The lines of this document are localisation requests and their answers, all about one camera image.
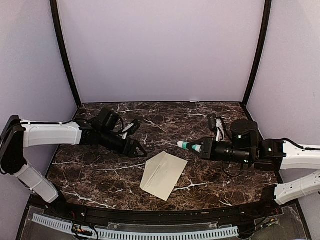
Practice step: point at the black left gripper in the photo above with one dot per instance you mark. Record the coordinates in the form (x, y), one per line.
(132, 149)

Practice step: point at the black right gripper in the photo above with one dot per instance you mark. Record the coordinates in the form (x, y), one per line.
(207, 147)

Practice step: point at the green white glue stick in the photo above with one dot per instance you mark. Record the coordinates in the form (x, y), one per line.
(186, 145)

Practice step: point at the cream paper envelope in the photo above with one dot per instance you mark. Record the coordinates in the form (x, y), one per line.
(161, 174)

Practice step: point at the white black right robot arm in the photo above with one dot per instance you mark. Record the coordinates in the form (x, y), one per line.
(246, 148)

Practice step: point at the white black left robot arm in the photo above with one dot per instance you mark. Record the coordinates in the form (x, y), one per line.
(19, 134)

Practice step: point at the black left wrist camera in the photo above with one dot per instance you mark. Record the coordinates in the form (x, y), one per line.
(131, 129)

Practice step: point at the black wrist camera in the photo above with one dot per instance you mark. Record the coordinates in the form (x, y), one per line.
(212, 119)
(131, 129)

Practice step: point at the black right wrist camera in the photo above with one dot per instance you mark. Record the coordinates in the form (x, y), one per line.
(212, 119)

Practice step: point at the black front table rail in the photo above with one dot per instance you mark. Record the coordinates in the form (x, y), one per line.
(245, 213)

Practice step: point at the white slotted cable duct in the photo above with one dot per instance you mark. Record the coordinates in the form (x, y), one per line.
(121, 231)

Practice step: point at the black right corner frame post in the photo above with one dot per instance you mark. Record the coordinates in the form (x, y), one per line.
(258, 53)

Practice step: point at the black corner frame post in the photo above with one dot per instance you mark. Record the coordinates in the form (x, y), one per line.
(258, 53)
(63, 51)

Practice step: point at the black left corner frame post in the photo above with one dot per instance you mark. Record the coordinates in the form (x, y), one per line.
(63, 51)

